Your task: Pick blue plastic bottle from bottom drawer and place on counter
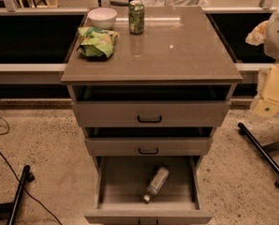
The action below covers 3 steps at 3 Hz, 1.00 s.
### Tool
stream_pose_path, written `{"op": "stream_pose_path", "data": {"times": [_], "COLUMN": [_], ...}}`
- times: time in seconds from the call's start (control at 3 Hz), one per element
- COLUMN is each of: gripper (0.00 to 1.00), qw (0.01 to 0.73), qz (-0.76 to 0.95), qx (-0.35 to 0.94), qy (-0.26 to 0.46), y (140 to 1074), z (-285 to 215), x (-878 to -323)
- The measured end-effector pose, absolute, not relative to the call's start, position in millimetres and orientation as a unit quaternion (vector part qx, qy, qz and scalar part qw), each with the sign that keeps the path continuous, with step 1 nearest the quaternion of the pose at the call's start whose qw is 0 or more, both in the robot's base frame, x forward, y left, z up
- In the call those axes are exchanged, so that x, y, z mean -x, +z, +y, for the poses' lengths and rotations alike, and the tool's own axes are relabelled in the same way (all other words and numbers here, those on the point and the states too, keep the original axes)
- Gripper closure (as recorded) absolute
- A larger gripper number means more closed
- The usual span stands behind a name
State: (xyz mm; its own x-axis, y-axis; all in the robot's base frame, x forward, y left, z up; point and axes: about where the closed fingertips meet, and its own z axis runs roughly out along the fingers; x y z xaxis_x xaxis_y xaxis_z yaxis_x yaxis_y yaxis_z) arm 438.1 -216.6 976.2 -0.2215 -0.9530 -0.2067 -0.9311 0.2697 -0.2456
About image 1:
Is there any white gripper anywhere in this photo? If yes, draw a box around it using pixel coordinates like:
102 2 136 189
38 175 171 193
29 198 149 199
245 21 279 119

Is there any clear blue plastic bottle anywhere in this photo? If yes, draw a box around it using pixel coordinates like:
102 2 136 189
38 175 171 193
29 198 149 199
143 167 169 203

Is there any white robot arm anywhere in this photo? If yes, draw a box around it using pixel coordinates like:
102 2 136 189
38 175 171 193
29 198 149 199
245 7 279 121

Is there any grey drawer cabinet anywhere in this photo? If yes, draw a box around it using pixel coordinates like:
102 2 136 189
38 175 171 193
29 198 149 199
60 5 243 225

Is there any grey top drawer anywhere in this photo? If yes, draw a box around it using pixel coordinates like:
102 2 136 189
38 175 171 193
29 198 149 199
72 101 229 128

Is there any grey drawer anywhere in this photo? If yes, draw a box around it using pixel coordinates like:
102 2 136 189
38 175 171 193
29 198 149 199
85 138 213 157
85 157 213 225
72 101 229 128

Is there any grey bottom drawer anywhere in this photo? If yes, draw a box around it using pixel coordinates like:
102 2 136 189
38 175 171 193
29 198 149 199
85 157 213 225

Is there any grey middle drawer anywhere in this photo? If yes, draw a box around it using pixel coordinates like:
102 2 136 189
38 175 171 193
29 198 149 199
85 138 213 157

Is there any black stand leg right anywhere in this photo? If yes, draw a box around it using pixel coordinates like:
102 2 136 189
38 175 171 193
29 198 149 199
238 123 279 188

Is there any black stand leg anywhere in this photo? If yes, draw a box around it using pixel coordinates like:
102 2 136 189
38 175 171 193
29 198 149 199
238 123 279 188
0 165 34 225

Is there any green soda can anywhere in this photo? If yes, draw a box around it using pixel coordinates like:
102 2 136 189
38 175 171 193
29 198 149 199
128 0 145 35

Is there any green chip bag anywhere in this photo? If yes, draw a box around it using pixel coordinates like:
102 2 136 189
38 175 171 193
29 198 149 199
78 26 118 58

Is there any white bowl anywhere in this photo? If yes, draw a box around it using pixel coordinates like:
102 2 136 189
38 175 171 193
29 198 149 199
87 7 117 29

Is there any grey metal railing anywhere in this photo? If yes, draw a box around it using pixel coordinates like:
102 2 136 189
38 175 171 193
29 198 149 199
0 0 279 84

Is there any black stand leg left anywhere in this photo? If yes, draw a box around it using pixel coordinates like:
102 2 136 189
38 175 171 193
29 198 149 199
0 165 34 225

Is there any black middle drawer handle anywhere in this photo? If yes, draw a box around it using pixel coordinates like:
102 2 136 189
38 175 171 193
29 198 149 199
138 148 159 156

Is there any black drawer handle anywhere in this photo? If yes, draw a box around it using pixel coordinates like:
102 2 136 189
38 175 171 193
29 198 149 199
137 115 162 123
138 148 159 156

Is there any black top drawer handle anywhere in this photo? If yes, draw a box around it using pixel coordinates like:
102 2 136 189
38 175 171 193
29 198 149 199
137 115 162 123

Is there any black floor cable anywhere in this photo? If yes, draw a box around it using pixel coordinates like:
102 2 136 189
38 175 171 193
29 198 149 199
0 110 63 225

